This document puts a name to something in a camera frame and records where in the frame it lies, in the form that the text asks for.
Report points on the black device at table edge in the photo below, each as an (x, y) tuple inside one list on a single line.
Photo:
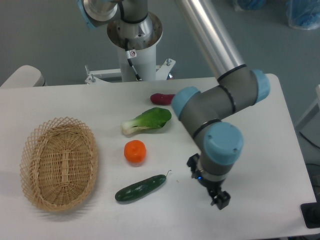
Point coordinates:
[(311, 214)]

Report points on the blue plastic bag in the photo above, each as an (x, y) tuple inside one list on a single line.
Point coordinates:
[(248, 5), (303, 14)]

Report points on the white furniture frame right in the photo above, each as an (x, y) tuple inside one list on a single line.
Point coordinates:
[(310, 112)]

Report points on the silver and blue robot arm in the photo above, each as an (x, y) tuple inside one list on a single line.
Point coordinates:
[(201, 113)]

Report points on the blue plastic bag right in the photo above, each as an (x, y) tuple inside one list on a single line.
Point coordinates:
[(303, 14)]

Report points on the green cucumber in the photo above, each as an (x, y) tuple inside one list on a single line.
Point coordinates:
[(141, 188)]

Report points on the woven wicker basket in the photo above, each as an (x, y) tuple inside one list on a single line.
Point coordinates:
[(59, 164)]

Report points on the white chair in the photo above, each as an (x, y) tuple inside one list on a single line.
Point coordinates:
[(25, 76)]

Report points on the green bok choy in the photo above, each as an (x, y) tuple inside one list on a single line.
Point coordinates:
[(154, 118)]

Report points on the blue plastic bag left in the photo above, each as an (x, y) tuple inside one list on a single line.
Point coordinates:
[(248, 5)]

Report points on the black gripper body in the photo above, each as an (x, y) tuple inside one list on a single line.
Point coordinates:
[(210, 181)]

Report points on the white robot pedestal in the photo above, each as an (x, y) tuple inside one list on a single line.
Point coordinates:
[(136, 46)]

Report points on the orange tangerine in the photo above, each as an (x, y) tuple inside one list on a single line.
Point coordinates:
[(135, 151)]

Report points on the red sweet potato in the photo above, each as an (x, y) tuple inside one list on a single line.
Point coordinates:
[(161, 99)]

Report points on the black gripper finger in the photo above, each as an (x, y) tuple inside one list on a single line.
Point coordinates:
[(192, 164), (219, 198)]

